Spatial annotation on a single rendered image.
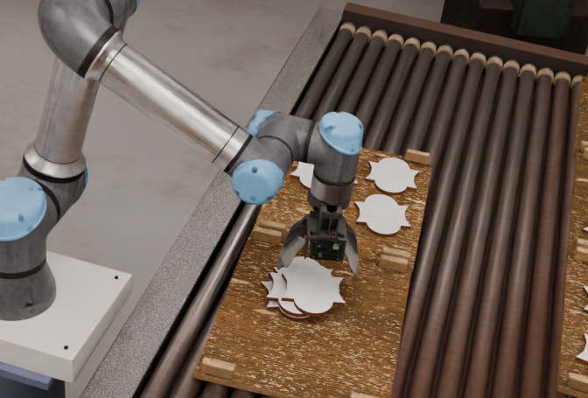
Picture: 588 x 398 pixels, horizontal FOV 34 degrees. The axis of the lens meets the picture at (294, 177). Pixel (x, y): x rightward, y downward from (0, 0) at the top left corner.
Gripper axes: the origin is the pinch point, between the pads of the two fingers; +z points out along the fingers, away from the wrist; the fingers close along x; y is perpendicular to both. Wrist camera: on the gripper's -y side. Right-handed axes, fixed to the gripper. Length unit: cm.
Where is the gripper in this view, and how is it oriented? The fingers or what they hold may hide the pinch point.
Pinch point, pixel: (317, 269)
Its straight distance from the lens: 187.3
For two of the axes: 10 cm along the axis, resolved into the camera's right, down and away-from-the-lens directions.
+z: -1.1, 8.0, 5.8
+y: 0.0, 5.9, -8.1
